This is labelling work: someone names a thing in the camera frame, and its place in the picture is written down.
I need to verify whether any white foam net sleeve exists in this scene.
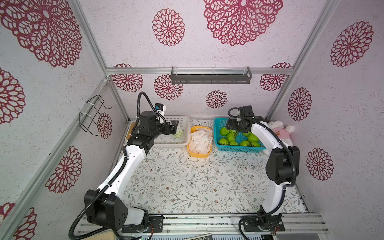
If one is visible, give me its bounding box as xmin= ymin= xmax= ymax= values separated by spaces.
xmin=173 ymin=126 xmax=184 ymax=140

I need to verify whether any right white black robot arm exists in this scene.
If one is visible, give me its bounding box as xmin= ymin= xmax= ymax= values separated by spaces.
xmin=226 ymin=106 xmax=300 ymax=239

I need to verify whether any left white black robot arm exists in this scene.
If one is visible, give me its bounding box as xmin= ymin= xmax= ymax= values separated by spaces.
xmin=68 ymin=92 xmax=179 ymax=240

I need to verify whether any pile of white foam nets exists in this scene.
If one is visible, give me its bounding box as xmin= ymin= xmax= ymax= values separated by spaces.
xmin=188 ymin=128 xmax=214 ymax=155

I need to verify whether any white box wooden lid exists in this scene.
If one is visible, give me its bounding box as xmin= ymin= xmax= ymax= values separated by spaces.
xmin=125 ymin=122 xmax=136 ymax=142

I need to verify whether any teal plastic basket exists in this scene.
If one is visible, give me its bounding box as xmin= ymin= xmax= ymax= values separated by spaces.
xmin=213 ymin=118 xmax=267 ymax=153

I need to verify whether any white plastic basket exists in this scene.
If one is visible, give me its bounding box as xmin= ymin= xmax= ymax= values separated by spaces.
xmin=137 ymin=115 xmax=191 ymax=150

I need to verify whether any white teddy bear pink shirt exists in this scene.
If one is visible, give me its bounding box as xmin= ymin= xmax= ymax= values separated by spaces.
xmin=268 ymin=121 xmax=295 ymax=146

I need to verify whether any yellow plastic tray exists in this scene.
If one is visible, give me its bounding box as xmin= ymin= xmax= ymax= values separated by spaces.
xmin=186 ymin=125 xmax=214 ymax=159

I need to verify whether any floral table mat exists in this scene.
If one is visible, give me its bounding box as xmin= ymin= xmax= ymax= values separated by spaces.
xmin=115 ymin=119 xmax=307 ymax=215

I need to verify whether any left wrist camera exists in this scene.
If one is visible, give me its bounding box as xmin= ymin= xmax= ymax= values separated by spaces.
xmin=155 ymin=103 xmax=166 ymax=117

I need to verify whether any black wire wall rack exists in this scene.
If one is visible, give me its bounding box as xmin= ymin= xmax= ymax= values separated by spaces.
xmin=78 ymin=95 xmax=111 ymax=137

